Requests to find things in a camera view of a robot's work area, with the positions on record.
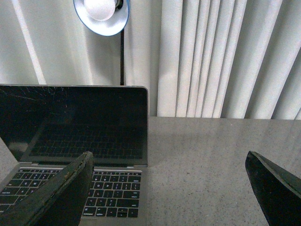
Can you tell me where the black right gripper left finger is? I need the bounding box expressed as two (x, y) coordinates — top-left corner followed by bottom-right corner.
(0, 152), (94, 226)

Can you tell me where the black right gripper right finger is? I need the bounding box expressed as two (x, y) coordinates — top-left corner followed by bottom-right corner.
(245, 151), (301, 226)

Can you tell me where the grey laptop computer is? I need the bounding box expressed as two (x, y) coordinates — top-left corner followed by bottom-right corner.
(0, 84), (148, 226)

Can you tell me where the white pleated curtain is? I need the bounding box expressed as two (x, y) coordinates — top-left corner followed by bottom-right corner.
(0, 0), (301, 120)

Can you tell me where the blue desk lamp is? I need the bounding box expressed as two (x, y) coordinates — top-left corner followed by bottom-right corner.
(73, 0), (130, 86)

